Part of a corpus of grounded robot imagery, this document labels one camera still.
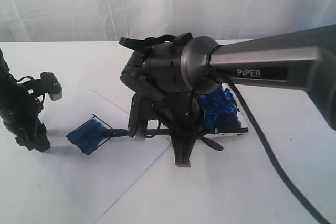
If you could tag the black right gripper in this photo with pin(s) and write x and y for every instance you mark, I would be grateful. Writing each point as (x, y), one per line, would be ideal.
(183, 114)

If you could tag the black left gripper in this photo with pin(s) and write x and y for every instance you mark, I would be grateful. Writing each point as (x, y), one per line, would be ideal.
(20, 114)

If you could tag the white paper with square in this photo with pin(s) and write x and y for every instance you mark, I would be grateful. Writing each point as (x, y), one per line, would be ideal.
(93, 170)

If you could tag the black paintbrush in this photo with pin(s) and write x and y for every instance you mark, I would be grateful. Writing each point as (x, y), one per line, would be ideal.
(118, 131)

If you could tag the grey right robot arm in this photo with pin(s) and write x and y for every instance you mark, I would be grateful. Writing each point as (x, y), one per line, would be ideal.
(168, 73)

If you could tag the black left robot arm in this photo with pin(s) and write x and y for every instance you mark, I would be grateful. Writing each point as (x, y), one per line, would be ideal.
(8, 81)

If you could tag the white tray with blue paint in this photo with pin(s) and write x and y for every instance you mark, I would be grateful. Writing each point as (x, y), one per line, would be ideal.
(218, 111)

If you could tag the white backdrop curtain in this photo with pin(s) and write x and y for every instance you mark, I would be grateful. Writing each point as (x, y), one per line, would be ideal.
(109, 20)

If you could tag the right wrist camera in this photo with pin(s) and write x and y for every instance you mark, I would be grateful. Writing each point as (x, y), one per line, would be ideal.
(137, 124)

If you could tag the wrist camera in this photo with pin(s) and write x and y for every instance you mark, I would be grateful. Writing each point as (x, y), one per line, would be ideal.
(137, 124)
(46, 84)

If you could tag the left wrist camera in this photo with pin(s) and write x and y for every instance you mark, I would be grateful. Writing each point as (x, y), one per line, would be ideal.
(46, 84)

